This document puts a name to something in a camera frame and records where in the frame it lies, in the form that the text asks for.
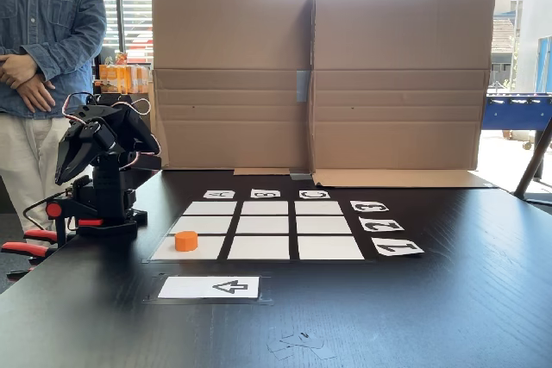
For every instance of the round orange token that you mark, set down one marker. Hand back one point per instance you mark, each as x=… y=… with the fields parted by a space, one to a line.
x=186 y=241

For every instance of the white nine-square grid sheet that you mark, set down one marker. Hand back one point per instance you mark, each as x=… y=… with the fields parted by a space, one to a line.
x=263 y=230

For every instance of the person's right hand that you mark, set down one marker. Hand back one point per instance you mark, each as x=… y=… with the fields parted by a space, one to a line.
x=39 y=94

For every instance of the person's left hand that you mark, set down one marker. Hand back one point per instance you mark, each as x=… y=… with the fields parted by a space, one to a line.
x=17 y=70

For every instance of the red black bar clamp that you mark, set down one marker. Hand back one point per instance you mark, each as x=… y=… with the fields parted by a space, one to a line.
x=54 y=210

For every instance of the orange carton display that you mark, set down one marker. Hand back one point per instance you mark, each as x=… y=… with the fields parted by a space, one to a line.
x=123 y=79

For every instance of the person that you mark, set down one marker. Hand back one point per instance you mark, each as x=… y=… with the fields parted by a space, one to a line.
x=52 y=6

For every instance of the paper sheet letter A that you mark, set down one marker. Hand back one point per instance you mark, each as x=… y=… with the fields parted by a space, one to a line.
x=219 y=194

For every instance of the brown cardboard box panel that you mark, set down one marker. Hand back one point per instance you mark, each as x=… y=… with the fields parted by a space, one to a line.
x=233 y=40
x=401 y=62

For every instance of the white arrow paper sheet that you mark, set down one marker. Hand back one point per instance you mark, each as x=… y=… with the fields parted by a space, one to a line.
x=190 y=287

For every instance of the paper sheet letter B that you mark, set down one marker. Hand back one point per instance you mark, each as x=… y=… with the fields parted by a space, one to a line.
x=265 y=193

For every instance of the paper sheet letter C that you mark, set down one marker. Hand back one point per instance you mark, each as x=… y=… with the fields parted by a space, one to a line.
x=314 y=194

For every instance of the paper sheet number 3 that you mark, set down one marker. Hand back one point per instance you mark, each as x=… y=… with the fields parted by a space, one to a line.
x=369 y=206

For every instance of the paper sheet number 2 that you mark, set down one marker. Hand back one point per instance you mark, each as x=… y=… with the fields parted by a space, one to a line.
x=381 y=225

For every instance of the paper sheet number 1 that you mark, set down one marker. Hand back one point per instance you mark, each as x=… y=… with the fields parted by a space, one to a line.
x=397 y=247

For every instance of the blue foosball table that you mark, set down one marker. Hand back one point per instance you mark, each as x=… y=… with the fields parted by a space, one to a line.
x=517 y=111

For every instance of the dark metal table leg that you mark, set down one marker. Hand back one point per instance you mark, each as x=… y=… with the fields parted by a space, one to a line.
x=532 y=161

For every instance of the grey duct tape strip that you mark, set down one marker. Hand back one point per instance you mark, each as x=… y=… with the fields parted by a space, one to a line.
x=303 y=85

